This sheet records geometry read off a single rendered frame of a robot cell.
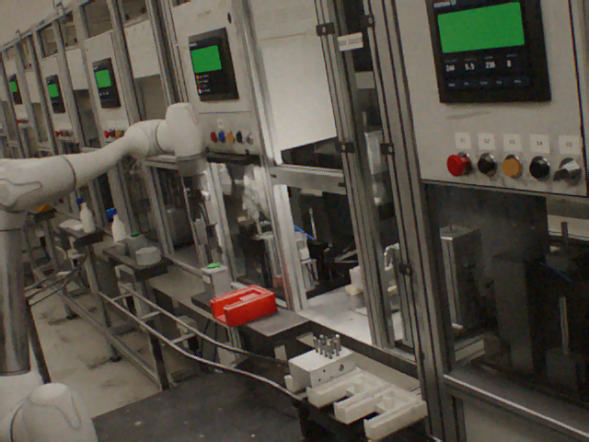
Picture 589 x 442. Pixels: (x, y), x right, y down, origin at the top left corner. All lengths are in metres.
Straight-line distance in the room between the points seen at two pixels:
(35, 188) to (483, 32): 1.10
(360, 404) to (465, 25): 0.83
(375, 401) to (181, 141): 0.98
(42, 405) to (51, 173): 0.56
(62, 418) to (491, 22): 1.30
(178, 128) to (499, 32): 1.21
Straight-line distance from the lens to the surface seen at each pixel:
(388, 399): 1.66
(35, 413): 1.90
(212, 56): 2.18
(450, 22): 1.34
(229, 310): 2.15
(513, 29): 1.24
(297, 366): 1.79
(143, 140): 2.30
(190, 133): 2.23
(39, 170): 1.88
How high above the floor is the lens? 1.65
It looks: 13 degrees down
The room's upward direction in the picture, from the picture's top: 10 degrees counter-clockwise
